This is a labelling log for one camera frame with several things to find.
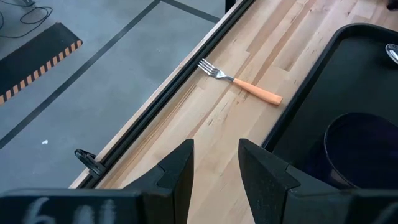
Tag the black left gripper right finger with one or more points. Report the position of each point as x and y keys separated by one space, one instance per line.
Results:
x=264 y=186

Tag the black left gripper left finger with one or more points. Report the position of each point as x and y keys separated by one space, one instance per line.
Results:
x=171 y=186

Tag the purple faceted plastic cup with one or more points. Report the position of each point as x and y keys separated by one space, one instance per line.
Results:
x=367 y=149

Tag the silver metal spoon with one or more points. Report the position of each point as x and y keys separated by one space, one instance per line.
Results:
x=392 y=53

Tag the black plastic tray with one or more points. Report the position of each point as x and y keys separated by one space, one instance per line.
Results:
x=342 y=77

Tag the black hook clamp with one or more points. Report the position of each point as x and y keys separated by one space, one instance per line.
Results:
x=90 y=163

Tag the black mat with striped edge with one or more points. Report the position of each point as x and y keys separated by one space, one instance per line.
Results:
x=31 y=59

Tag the black table edge rail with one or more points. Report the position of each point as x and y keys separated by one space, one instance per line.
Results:
x=168 y=93

